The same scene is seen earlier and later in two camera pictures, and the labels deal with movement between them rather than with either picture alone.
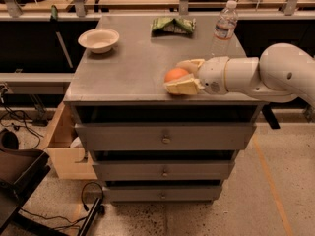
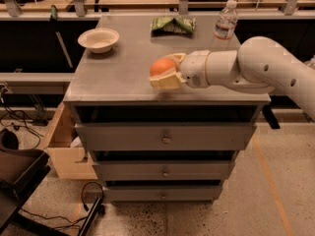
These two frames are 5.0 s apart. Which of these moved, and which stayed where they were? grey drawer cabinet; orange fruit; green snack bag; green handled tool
Moved: orange fruit
Stayed: grey drawer cabinet; green handled tool; green snack bag
